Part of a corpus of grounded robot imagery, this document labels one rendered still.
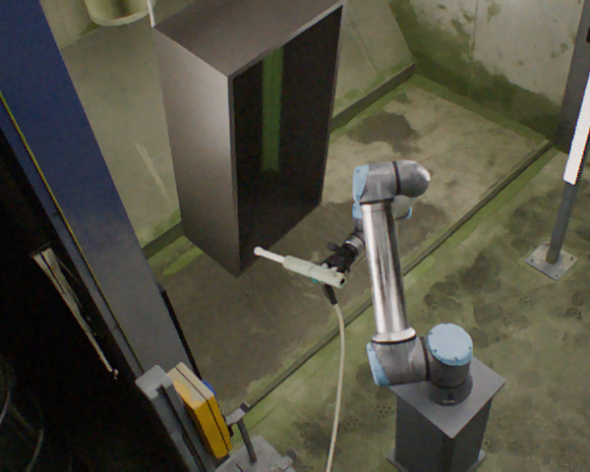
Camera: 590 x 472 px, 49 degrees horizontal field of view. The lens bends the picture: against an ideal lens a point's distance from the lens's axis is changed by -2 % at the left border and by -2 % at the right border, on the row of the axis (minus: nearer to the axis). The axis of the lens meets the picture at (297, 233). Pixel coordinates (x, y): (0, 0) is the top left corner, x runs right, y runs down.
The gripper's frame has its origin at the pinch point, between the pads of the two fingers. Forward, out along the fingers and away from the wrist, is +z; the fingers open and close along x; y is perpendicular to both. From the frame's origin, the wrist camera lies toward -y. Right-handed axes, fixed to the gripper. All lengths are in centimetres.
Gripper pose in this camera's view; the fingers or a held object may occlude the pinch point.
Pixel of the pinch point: (320, 278)
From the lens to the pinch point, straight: 267.8
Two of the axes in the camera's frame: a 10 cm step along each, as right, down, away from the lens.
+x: -7.4, -2.4, 6.3
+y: 3.0, 7.2, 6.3
